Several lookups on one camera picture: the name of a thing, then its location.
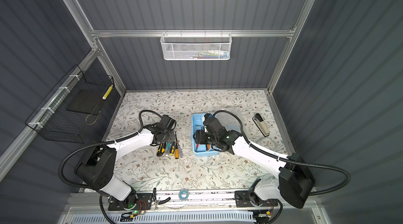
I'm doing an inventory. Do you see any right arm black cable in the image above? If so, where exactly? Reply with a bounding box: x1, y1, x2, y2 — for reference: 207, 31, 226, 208
212, 109, 352, 197

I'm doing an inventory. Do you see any blue plastic tool box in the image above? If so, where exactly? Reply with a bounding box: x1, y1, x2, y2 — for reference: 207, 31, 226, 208
191, 110, 249, 157

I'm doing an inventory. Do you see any teal pen tool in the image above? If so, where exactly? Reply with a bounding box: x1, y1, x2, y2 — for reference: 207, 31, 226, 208
164, 143, 173, 156

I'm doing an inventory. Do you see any yellow marker in basket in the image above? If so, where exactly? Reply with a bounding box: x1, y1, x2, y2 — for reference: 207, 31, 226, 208
102, 84, 114, 100

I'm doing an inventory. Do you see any white wire mesh basket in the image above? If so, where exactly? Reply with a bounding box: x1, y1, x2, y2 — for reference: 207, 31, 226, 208
160, 34, 233, 61

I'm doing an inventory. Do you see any yellow handled screwdriver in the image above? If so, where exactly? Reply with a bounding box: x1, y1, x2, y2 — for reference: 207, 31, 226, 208
174, 133, 179, 159

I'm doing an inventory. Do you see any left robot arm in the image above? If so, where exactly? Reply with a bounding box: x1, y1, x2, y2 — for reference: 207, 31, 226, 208
75, 115, 176, 210

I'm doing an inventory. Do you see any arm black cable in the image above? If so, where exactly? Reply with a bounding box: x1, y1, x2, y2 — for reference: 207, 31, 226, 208
58, 109, 175, 190
212, 109, 352, 197

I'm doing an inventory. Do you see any blue tape roll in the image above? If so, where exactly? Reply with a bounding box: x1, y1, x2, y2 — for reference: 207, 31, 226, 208
178, 189, 190, 201

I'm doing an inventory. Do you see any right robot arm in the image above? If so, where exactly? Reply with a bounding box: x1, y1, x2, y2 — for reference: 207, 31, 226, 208
192, 113, 315, 209

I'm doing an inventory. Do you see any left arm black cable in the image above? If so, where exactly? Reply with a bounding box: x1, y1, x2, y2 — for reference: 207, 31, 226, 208
58, 109, 175, 190

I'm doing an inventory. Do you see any yellow black utility knife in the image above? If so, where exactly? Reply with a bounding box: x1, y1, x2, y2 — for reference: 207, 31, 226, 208
156, 143, 166, 157

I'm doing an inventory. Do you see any black stapler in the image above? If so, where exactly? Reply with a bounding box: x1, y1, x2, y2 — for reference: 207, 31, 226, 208
253, 113, 270, 137

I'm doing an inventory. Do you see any black wire basket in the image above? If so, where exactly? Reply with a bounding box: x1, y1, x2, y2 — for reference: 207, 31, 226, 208
25, 65, 114, 144

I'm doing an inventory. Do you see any clear tape roll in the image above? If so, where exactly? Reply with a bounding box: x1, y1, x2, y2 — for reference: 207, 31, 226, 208
257, 137, 281, 152

